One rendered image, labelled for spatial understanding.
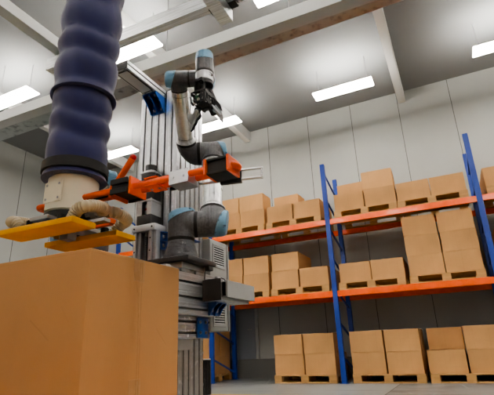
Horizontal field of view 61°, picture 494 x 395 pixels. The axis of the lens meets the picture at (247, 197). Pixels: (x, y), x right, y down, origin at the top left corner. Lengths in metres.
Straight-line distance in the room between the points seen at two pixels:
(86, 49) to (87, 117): 0.28
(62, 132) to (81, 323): 0.72
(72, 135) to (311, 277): 7.33
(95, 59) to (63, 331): 0.99
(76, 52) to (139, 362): 1.11
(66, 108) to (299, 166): 9.30
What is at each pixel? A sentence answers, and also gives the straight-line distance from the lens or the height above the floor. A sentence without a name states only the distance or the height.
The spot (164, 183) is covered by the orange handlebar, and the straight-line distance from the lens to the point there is 1.37.
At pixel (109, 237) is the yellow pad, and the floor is 1.05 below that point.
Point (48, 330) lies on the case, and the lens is 1.25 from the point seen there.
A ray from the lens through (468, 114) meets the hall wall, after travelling 10.46.
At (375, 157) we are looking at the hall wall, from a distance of 10.26.
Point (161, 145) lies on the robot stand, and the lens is 2.30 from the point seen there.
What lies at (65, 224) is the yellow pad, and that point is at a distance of 1.39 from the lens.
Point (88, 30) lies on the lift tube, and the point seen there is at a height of 1.84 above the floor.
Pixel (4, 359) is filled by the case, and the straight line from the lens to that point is 1.37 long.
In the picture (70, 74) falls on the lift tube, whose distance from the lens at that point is 1.72.
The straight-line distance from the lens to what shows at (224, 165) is 1.21.
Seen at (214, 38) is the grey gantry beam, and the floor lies 3.17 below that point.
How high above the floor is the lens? 0.69
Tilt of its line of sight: 19 degrees up
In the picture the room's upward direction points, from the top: 2 degrees counter-clockwise
